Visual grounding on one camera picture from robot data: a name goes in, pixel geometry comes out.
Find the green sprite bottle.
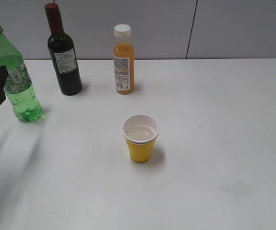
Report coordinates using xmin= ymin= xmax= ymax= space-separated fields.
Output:
xmin=0 ymin=26 xmax=43 ymax=123

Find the yellow paper cup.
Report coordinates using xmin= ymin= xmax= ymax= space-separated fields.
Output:
xmin=122 ymin=114 xmax=160 ymax=163

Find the dark wine bottle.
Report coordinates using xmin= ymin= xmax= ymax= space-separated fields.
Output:
xmin=45 ymin=3 xmax=82 ymax=96

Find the orange juice bottle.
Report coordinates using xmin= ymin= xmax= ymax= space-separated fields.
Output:
xmin=113 ymin=24 xmax=134 ymax=95

